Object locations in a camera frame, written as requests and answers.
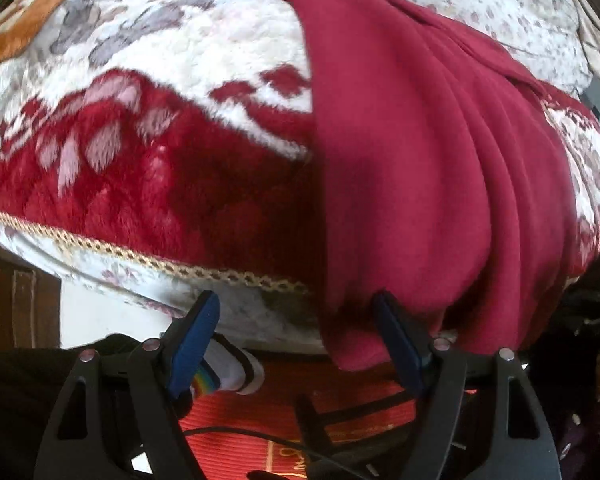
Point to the brown wooden cabinet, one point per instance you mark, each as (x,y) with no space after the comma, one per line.
(30,305)

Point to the dark red fleece garment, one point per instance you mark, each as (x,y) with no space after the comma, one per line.
(405,160)

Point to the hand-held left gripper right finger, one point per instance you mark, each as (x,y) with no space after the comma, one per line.
(405,345)

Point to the red floor mat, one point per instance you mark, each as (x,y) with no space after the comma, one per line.
(260,410)

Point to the dark purple cloth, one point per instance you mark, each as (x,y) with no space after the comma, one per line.
(587,435)

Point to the person's foot in white sock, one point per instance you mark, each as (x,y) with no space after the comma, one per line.
(230,367)

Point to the rose print bed sheet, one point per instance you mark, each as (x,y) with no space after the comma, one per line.
(480,0)

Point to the black metal stool frame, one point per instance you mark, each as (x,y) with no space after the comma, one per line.
(312,425)

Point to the red white plush floral blanket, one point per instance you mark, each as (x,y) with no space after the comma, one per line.
(130,160)

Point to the orange patterned cushion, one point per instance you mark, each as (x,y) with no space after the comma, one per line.
(15,30)

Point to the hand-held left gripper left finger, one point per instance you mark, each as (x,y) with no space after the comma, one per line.
(195,350)

